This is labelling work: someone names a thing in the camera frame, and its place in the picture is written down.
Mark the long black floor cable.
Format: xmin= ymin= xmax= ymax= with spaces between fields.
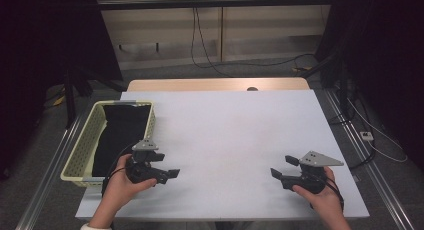
xmin=195 ymin=7 xmax=317 ymax=70

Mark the wooden table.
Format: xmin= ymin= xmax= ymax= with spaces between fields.
xmin=127 ymin=77 xmax=311 ymax=92

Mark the black metal stand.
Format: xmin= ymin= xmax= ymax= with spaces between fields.
xmin=64 ymin=66 xmax=78 ymax=130

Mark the white table mat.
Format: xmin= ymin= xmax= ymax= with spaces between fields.
xmin=75 ymin=89 xmax=370 ymax=222

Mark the black horizontal metal bar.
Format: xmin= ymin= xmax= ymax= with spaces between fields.
xmin=96 ymin=0 xmax=334 ymax=11

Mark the person's left hand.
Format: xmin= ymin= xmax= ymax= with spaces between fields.
xmin=101 ymin=153 xmax=158 ymax=212

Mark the pale yellow perforated plastic basket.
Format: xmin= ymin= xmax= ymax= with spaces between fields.
xmin=60 ymin=100 xmax=157 ymax=188

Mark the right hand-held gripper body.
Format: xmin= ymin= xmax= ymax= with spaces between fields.
xmin=279 ymin=150 xmax=345 ymax=195

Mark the left hand-held gripper black cable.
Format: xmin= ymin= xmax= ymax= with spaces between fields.
xmin=100 ymin=141 xmax=142 ymax=197

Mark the right hand-held gripper black cable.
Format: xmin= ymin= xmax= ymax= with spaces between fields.
xmin=313 ymin=174 xmax=345 ymax=212

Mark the black hanging wall cable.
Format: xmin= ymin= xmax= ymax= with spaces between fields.
xmin=190 ymin=7 xmax=234 ymax=78

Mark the white sleeve cuff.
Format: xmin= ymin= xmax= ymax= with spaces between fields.
xmin=80 ymin=222 xmax=113 ymax=230

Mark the person's right hand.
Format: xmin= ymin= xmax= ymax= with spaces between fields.
xmin=292 ymin=166 xmax=345 ymax=218

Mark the black cloth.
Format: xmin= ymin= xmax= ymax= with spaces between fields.
xmin=91 ymin=104 xmax=152 ymax=178

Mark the white floor cable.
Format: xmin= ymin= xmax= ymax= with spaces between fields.
xmin=346 ymin=96 xmax=409 ymax=164

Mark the black curtain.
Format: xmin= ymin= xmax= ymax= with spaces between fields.
xmin=315 ymin=0 xmax=424 ymax=164
xmin=0 ymin=0 xmax=123 ymax=179

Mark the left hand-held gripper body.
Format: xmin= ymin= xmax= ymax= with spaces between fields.
xmin=124 ymin=138 xmax=170 ymax=185

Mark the metal floor rail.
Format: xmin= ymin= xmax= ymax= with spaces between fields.
xmin=14 ymin=113 xmax=85 ymax=230
xmin=324 ymin=89 xmax=416 ymax=230

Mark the hand-held gripper black cable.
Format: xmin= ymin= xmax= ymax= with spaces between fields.
xmin=313 ymin=174 xmax=345 ymax=212
xmin=100 ymin=141 xmax=142 ymax=197

